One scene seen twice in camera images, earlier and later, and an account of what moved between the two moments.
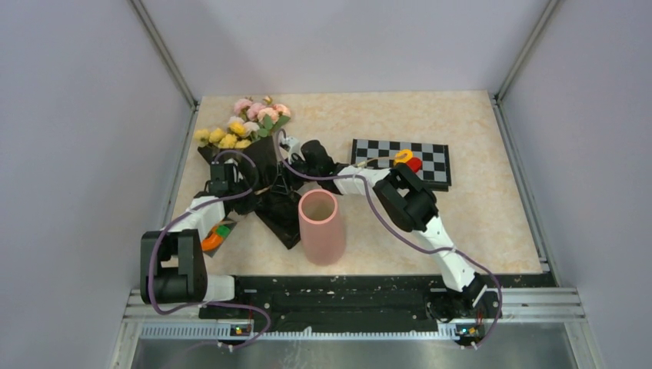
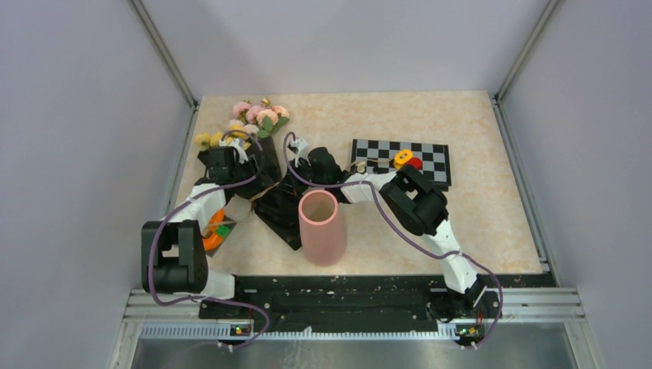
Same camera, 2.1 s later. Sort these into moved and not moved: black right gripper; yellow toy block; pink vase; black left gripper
Moved: black left gripper
Not moved: pink vase; yellow toy block; black right gripper
